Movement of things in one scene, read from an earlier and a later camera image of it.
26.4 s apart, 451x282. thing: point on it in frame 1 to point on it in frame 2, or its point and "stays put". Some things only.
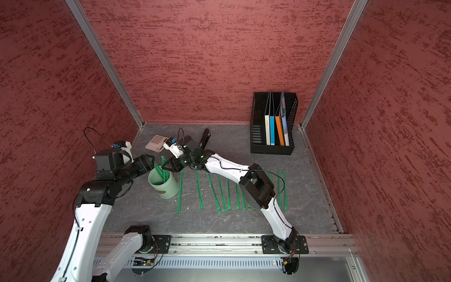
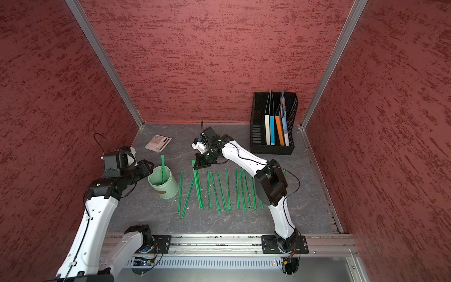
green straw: (237, 197) stays put
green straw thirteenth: (218, 207) stays put
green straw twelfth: (199, 190) to (209, 195)
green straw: (164, 172) to (198, 187)
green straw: (243, 202) stays put
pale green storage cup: (167, 190) stays put
